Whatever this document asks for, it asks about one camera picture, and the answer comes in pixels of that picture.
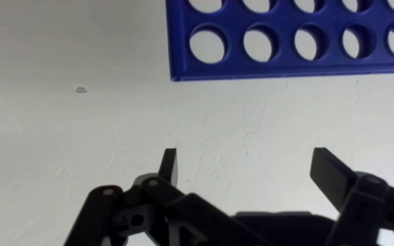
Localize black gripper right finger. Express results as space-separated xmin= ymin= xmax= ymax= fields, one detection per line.
xmin=309 ymin=145 xmax=394 ymax=246

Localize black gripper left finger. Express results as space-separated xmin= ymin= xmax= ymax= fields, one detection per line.
xmin=62 ymin=147 xmax=263 ymax=246

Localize blue gameboard with holes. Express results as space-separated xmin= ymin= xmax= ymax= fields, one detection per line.
xmin=164 ymin=0 xmax=394 ymax=84

